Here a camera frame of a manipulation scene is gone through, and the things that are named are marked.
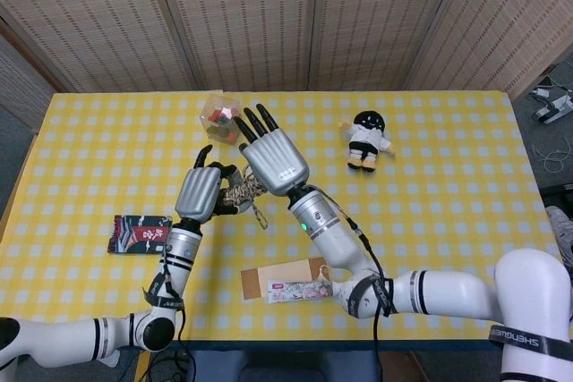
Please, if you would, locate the brown cardboard card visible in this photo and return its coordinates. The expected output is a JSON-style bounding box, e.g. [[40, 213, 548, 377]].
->
[[240, 256, 332, 301]]

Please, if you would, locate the grey knitted shoe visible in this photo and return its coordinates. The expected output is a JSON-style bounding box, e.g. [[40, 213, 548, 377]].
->
[[544, 205, 573, 262]]

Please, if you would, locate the grey device on floor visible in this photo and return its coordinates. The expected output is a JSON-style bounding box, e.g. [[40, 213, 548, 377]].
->
[[527, 77, 573, 126]]

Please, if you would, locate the white floor cable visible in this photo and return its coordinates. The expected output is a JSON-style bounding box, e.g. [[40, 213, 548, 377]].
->
[[532, 131, 573, 173]]

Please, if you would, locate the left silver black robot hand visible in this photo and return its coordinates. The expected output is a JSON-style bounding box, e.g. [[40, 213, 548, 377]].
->
[[174, 144, 241, 224]]

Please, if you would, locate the clear cube box with blocks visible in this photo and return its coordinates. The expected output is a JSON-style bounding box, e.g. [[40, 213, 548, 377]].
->
[[199, 92, 245, 145]]

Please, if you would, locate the floral toothpaste tube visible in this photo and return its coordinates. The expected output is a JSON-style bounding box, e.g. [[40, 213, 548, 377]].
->
[[267, 278, 335, 305]]

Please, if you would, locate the yellow checkered tablecloth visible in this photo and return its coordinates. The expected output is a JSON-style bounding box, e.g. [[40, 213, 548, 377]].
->
[[0, 89, 560, 343]]

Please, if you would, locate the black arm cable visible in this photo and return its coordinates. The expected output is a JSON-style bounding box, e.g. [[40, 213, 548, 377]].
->
[[312, 189, 395, 382], [141, 242, 198, 382]]

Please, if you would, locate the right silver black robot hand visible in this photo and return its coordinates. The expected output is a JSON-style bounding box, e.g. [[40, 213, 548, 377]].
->
[[233, 103, 311, 198]]

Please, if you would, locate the black white plush doll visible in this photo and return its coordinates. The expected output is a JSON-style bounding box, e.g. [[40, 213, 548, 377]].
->
[[338, 109, 396, 173]]

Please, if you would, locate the blue chair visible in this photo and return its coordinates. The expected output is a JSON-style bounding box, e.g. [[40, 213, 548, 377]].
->
[[185, 349, 380, 382]]

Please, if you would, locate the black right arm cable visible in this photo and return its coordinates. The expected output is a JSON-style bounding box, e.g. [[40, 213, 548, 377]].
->
[[312, 189, 395, 382]]

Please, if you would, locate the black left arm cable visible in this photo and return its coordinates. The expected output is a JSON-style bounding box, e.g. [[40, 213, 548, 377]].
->
[[141, 242, 198, 382]]

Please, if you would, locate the bamboo folding screen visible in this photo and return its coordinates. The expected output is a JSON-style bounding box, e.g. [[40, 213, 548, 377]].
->
[[0, 0, 573, 131]]

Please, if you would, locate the dark printed flat box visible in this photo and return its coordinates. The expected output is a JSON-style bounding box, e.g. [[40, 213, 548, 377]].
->
[[107, 214, 174, 256]]

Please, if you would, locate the braided multicolour rope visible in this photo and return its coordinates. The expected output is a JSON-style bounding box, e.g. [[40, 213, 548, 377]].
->
[[222, 166, 269, 230]]

